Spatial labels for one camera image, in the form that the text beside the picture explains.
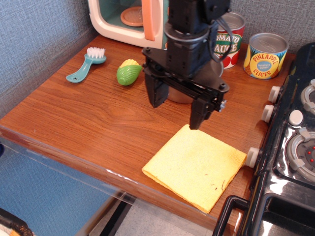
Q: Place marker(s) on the white stove knob top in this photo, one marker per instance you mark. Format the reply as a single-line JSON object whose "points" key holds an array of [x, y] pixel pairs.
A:
{"points": [[274, 93]]}

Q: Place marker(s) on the orange plush object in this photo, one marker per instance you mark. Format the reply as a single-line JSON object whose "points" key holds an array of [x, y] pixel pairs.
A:
{"points": [[19, 232]]}

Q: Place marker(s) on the white stove knob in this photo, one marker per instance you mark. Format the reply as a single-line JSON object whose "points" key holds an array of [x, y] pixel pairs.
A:
{"points": [[252, 156], [267, 113], [274, 93]]}

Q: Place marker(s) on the teal toy brush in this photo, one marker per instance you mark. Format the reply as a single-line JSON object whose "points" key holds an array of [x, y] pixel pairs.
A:
{"points": [[94, 55]]}

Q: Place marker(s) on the yellow towel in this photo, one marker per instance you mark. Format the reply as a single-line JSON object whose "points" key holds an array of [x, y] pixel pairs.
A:
{"points": [[195, 166]]}

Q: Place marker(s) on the toy microwave teal and pink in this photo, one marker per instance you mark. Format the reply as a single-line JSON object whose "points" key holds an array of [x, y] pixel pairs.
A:
{"points": [[136, 22]]}

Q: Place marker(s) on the black oven door handle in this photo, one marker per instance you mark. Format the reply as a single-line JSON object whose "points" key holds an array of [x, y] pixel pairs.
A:
{"points": [[231, 203]]}

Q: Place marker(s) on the black toy stove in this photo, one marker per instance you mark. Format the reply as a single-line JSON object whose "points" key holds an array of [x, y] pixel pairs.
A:
{"points": [[282, 198]]}

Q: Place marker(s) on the stainless steel bowl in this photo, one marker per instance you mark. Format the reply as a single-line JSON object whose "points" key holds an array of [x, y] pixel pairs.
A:
{"points": [[174, 95]]}

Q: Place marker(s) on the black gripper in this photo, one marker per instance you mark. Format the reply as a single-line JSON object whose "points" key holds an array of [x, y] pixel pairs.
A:
{"points": [[185, 66]]}

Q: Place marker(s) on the white stove knob bottom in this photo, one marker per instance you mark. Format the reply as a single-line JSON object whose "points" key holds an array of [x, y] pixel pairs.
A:
{"points": [[252, 156]]}

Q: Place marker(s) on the white stove knob middle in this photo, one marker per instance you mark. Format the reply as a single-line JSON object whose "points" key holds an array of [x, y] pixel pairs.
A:
{"points": [[267, 113]]}

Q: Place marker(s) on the toy corn cob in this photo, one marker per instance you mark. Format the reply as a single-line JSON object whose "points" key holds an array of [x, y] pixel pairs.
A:
{"points": [[128, 72]]}

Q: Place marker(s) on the pineapple slices can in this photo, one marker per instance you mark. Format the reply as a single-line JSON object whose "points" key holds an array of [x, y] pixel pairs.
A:
{"points": [[265, 55]]}

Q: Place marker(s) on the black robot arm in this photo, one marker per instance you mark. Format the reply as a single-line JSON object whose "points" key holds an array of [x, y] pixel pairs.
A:
{"points": [[190, 15]]}

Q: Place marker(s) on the clear acrylic edge guard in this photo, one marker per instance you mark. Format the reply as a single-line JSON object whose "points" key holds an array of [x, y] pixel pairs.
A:
{"points": [[46, 155]]}

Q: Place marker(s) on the tomato sauce can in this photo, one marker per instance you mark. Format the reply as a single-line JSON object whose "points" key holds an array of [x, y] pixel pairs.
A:
{"points": [[224, 41]]}

